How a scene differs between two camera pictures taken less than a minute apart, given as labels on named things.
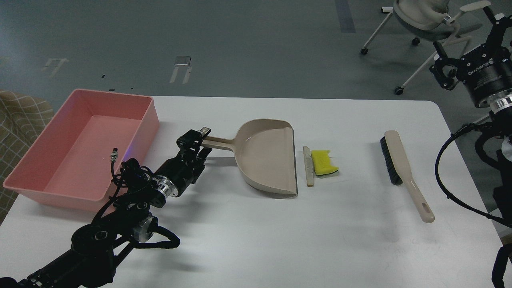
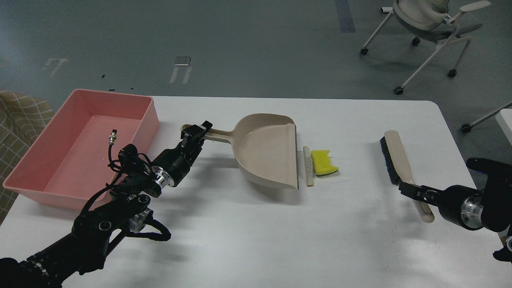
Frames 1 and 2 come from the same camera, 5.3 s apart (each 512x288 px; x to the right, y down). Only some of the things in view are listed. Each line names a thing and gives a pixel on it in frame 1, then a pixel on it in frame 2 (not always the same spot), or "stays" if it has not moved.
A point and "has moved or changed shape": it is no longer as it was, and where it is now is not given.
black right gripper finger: [442, 61] -> [426, 193]
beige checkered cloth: [23, 117] stays
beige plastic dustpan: [265, 150] has moved or changed shape
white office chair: [424, 20] stays
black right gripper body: [487, 73] -> [462, 206]
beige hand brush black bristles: [400, 172] stays
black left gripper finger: [202, 156] -> [207, 125]
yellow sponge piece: [322, 164] stays
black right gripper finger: [500, 23] -> [421, 192]
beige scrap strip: [309, 166] stays
